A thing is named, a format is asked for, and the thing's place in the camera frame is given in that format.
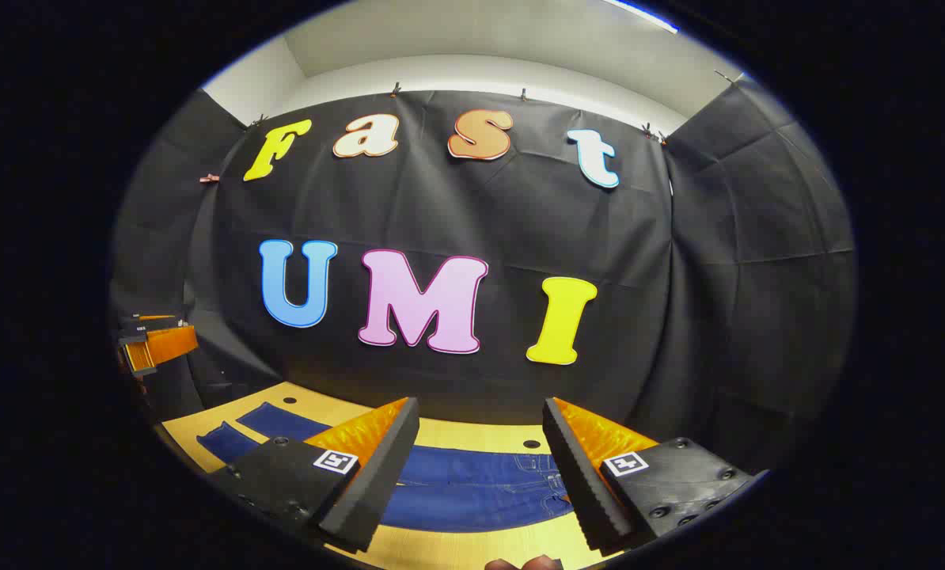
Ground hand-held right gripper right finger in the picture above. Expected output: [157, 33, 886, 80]
[541, 396, 761, 557]

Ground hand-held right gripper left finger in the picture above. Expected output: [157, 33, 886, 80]
[206, 397, 422, 554]

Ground blue denim jeans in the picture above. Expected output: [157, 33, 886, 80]
[195, 401, 576, 533]

